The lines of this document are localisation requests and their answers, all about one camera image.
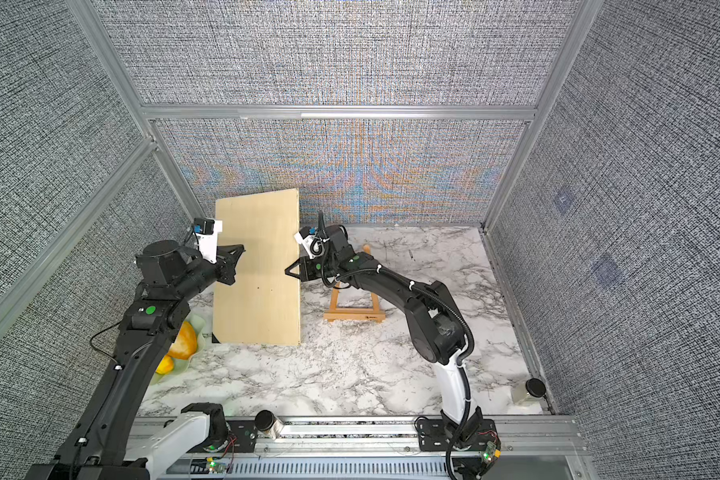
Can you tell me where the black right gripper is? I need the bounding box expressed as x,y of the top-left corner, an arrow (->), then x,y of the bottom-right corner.
285,257 -> 340,285

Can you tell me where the light plywood board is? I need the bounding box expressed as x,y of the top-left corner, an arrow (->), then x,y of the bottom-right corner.
213,189 -> 301,346

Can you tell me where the small wooden easel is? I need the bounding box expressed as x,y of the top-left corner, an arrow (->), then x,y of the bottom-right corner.
323,244 -> 388,323

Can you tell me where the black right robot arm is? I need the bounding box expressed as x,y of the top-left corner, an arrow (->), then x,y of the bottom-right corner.
285,223 -> 483,450

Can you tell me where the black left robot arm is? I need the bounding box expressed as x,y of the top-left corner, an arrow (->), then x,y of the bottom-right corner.
26,240 -> 244,479

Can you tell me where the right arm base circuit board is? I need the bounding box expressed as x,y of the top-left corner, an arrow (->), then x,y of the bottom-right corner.
481,441 -> 501,465

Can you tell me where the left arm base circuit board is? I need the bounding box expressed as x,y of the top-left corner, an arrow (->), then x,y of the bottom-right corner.
206,457 -> 231,475

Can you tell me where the orange toy fruit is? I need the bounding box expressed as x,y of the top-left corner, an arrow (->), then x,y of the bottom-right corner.
167,321 -> 198,360

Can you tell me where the light green plate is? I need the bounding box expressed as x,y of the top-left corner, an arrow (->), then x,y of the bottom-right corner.
150,313 -> 211,385

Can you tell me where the black-lidded clear jar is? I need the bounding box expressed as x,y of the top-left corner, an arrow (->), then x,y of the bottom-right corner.
511,377 -> 547,405

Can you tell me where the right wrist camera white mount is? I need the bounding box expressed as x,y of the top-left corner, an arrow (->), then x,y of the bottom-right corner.
294,227 -> 325,259

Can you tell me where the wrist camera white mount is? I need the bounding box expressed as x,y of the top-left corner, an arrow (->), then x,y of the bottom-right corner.
294,227 -> 325,259
192,217 -> 223,263

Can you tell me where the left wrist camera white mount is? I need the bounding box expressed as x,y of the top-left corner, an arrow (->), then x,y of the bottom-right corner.
192,217 -> 223,263

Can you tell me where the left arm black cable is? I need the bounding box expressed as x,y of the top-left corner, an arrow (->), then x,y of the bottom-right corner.
88,320 -> 124,367

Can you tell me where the small black-capped jar on rail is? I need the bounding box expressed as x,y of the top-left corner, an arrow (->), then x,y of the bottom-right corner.
254,410 -> 284,439

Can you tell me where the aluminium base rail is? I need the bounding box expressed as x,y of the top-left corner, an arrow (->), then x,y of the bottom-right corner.
161,414 -> 598,479

